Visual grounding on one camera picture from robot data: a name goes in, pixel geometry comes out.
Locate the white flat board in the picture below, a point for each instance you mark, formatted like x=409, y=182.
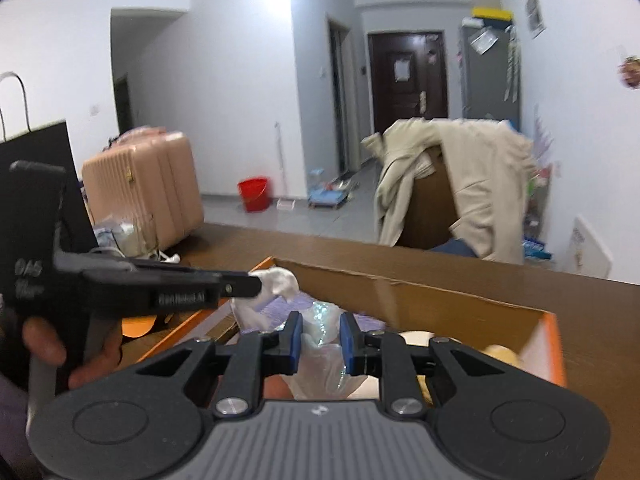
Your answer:
x=592, y=250

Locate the beige coat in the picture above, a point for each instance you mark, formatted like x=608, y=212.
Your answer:
x=480, y=175

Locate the paper sheet on refrigerator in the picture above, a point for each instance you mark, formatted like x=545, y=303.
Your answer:
x=482, y=41

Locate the dark brown entrance door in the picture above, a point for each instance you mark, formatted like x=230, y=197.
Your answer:
x=385, y=100

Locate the red plastic bucket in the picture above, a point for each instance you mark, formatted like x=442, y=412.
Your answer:
x=252, y=195

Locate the interior door frame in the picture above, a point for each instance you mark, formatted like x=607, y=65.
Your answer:
x=340, y=95

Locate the grey refrigerator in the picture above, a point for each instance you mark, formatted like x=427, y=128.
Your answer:
x=487, y=85

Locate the white cloth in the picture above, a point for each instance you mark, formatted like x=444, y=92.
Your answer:
x=277, y=280

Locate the black paper bag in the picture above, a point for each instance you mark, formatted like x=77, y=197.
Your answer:
x=45, y=145

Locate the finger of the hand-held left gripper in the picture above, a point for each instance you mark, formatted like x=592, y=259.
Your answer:
x=240, y=285

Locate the orange cardboard box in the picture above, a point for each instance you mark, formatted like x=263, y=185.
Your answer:
x=400, y=300

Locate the framed wall picture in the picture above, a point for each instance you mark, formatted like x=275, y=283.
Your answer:
x=535, y=12

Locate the clear plastic bag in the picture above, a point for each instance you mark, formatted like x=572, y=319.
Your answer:
x=120, y=235

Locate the white paper door notice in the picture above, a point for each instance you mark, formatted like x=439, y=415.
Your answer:
x=402, y=70

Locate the low blue cart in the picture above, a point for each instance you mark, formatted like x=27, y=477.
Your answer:
x=330, y=196

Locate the brown cardboard box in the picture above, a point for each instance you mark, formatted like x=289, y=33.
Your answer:
x=430, y=210

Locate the white folded umbrella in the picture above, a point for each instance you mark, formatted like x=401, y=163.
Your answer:
x=511, y=65

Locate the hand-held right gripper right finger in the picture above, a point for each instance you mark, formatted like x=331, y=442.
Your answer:
x=346, y=345

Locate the pink hard-shell suitcase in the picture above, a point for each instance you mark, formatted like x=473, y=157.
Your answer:
x=145, y=185

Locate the person's left hand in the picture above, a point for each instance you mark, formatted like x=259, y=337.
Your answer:
x=97, y=365

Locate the iridescent plastic bag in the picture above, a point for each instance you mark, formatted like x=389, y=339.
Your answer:
x=320, y=360

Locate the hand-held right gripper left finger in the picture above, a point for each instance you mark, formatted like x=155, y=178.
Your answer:
x=296, y=342

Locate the yellow box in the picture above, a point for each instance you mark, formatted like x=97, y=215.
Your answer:
x=492, y=14

